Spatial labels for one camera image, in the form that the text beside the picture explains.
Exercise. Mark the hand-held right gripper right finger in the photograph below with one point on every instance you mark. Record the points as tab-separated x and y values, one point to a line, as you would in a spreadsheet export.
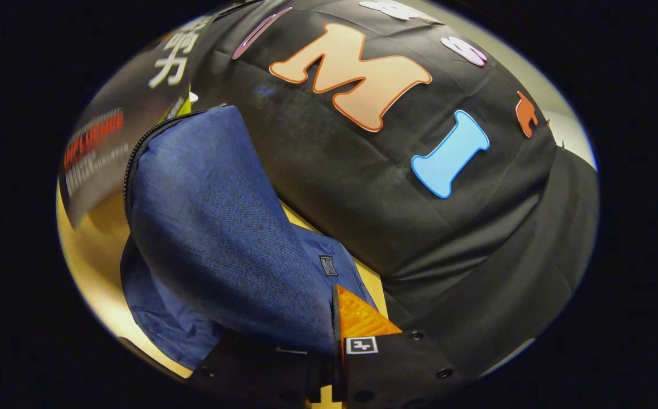
397	369

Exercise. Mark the black backdrop cloth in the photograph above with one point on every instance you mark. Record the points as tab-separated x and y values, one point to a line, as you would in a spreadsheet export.
334	187

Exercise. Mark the blue schoolbag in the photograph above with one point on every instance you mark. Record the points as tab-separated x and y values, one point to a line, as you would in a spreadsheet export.
221	227

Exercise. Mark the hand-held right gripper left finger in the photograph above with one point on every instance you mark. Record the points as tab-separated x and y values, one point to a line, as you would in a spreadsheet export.
249	369

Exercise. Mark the black book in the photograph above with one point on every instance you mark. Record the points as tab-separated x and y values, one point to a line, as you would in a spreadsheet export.
113	130

